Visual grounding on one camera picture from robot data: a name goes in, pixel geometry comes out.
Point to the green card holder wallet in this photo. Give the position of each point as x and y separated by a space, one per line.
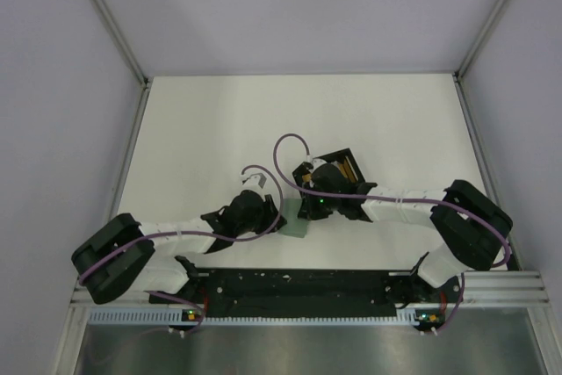
294 226

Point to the right aluminium corner post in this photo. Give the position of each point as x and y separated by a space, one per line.
485 32

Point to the aluminium corner post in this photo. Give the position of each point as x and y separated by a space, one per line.
485 32
119 40

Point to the black card box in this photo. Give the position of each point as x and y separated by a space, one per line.
345 161

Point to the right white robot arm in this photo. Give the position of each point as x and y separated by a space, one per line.
474 230

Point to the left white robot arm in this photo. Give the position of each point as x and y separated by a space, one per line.
126 255

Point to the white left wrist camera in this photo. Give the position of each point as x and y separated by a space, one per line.
254 182

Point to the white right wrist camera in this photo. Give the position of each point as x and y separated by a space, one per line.
309 161

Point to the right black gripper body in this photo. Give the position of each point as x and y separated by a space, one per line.
320 207

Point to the left aluminium corner post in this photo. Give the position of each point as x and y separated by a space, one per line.
119 40

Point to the grey slotted cable duct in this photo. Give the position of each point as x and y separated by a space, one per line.
122 316

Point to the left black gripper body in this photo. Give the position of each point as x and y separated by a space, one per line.
262 222

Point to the aluminium front frame rail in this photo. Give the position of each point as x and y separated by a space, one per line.
496 288

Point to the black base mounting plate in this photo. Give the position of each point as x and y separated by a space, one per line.
312 293

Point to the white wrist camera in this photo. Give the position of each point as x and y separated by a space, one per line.
254 182
309 161

